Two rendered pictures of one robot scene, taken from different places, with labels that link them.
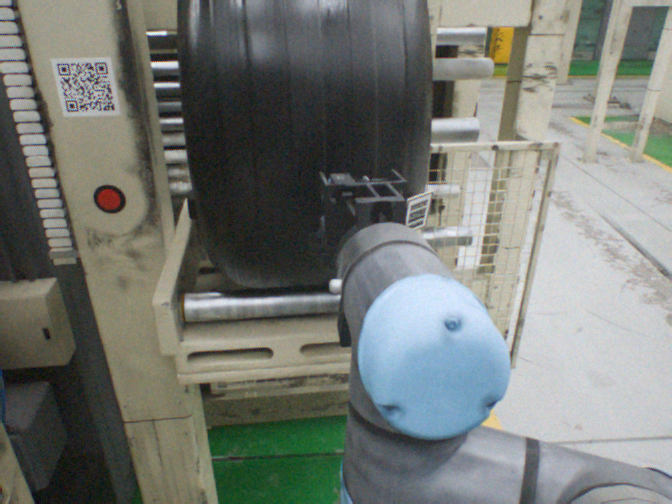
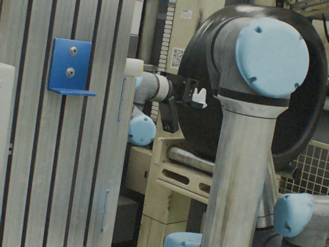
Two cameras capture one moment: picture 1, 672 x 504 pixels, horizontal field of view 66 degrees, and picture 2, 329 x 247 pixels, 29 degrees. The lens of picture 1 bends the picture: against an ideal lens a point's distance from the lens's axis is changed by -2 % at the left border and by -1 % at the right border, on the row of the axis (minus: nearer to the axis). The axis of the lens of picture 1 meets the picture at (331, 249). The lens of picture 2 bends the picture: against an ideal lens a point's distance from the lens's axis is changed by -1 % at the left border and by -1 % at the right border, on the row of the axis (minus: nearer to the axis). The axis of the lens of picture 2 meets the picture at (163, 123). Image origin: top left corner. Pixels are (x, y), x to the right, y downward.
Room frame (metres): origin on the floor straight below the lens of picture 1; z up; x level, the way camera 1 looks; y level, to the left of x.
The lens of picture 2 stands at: (-0.78, -1.42, 1.33)
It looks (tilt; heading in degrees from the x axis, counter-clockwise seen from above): 8 degrees down; 50
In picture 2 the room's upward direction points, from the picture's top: 9 degrees clockwise
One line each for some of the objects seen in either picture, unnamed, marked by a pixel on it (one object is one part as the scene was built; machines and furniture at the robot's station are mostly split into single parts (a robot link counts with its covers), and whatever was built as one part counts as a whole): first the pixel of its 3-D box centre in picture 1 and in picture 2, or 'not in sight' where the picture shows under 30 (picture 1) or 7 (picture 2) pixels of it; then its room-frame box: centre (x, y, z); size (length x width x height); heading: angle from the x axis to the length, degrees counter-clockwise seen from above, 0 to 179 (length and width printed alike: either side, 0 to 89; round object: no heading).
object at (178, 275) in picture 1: (184, 263); (196, 150); (0.80, 0.26, 0.90); 0.40 x 0.03 x 0.10; 7
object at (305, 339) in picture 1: (291, 334); (204, 183); (0.68, 0.06, 0.84); 0.36 x 0.09 x 0.06; 97
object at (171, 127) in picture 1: (178, 125); not in sight; (1.17, 0.35, 1.05); 0.20 x 0.15 x 0.30; 97
